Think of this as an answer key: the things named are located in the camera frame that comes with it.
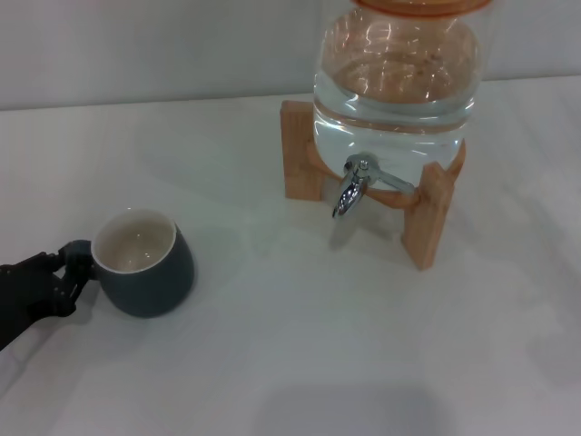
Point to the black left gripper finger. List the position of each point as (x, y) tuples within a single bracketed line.
[(72, 286), (75, 252)]

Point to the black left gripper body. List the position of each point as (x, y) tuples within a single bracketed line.
[(22, 300)]

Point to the black ceramic cup white inside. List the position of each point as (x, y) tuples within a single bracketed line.
[(150, 286)]

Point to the chrome faucet with lever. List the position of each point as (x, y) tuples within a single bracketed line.
[(349, 195)]

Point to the wooden dispenser stand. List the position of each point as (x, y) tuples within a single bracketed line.
[(299, 154)]

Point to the glass water dispenser jar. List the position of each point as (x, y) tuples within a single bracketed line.
[(395, 91)]

